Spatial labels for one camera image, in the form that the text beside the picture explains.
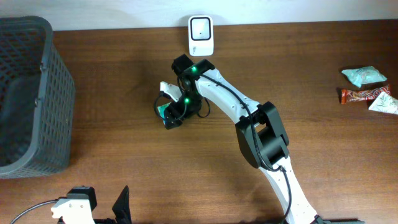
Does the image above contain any green tissue pack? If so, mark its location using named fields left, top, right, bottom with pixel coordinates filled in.
left=156, top=103, right=170, bottom=120

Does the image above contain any orange brown snack wrapper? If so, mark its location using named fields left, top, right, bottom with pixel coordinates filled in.
left=341, top=85, right=391, bottom=105

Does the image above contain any teal plastic pouch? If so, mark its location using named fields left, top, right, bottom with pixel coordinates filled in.
left=341, top=66, right=387, bottom=88

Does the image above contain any white bamboo print tube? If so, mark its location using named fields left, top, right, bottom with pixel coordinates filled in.
left=368, top=92, right=397, bottom=114

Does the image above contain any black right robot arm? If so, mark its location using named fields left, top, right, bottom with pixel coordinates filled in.
left=154, top=54, right=329, bottom=224

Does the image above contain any white barcode scanner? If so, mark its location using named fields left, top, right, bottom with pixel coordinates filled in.
left=188, top=15, right=214, bottom=57

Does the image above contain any dark grey plastic basket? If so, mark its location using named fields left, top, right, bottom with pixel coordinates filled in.
left=1, top=16, right=75, bottom=179

